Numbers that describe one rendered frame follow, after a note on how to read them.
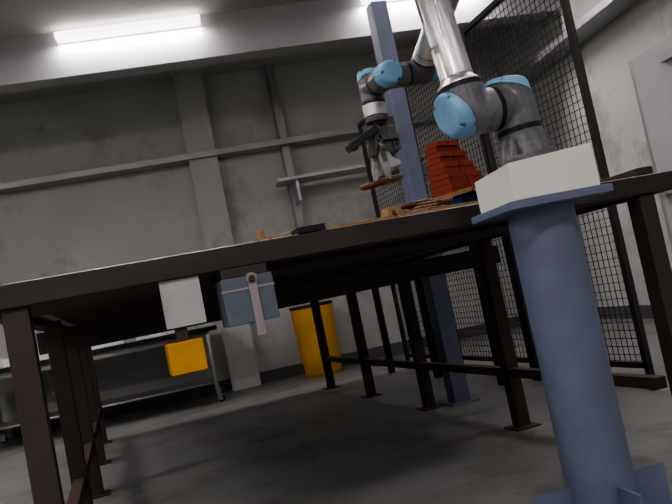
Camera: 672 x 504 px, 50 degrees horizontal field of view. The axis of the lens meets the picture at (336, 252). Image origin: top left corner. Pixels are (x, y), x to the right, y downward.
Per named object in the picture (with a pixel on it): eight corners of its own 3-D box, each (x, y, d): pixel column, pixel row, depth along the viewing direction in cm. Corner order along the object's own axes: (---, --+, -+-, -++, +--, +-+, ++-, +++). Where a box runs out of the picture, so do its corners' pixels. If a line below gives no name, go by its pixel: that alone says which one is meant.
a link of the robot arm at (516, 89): (551, 117, 185) (536, 67, 185) (508, 125, 179) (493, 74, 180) (523, 132, 196) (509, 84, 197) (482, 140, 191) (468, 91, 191)
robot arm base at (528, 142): (568, 150, 181) (557, 113, 181) (513, 165, 179) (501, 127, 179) (544, 164, 196) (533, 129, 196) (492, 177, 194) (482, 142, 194)
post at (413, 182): (479, 400, 411) (393, -4, 426) (453, 407, 406) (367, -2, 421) (466, 398, 427) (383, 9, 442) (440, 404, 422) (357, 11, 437)
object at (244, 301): (285, 330, 184) (271, 260, 185) (231, 341, 180) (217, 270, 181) (275, 330, 195) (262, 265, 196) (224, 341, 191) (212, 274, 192)
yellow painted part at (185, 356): (208, 368, 179) (191, 275, 180) (172, 377, 176) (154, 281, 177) (205, 367, 186) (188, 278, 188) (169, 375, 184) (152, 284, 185)
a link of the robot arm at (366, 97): (361, 66, 222) (351, 76, 230) (368, 100, 222) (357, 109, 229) (384, 65, 225) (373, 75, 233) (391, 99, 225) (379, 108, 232)
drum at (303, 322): (336, 367, 774) (323, 301, 779) (352, 368, 732) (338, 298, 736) (296, 377, 757) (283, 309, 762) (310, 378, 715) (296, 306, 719)
